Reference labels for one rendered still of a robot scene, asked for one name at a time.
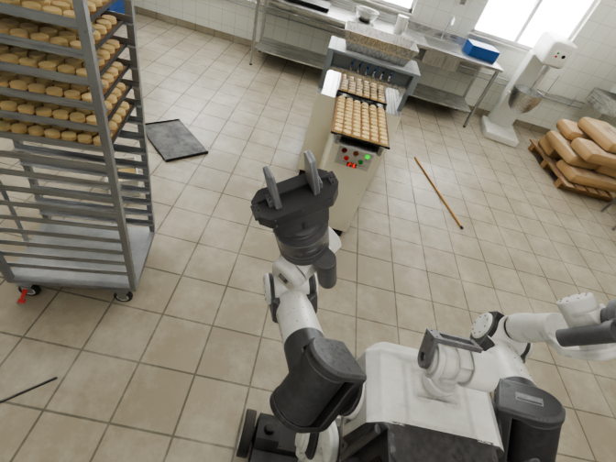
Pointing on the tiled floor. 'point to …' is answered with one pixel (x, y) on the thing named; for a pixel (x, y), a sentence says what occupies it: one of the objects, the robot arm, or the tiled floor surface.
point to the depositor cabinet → (324, 104)
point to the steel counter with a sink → (434, 40)
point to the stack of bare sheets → (173, 140)
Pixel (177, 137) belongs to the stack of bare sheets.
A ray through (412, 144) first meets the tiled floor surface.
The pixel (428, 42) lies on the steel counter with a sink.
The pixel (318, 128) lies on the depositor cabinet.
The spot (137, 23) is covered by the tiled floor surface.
